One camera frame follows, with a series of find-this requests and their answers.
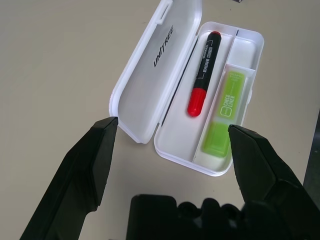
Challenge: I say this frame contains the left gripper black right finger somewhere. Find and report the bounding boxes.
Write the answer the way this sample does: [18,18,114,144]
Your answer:
[226,124,320,240]

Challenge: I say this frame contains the red and black marker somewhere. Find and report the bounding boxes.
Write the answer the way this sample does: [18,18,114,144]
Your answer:
[187,30,223,118]

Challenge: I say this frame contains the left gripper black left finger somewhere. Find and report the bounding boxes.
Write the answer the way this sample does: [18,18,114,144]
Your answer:
[18,116,119,240]

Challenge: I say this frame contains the white plastic pencil case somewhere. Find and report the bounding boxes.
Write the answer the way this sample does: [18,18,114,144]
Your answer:
[109,0,265,178]

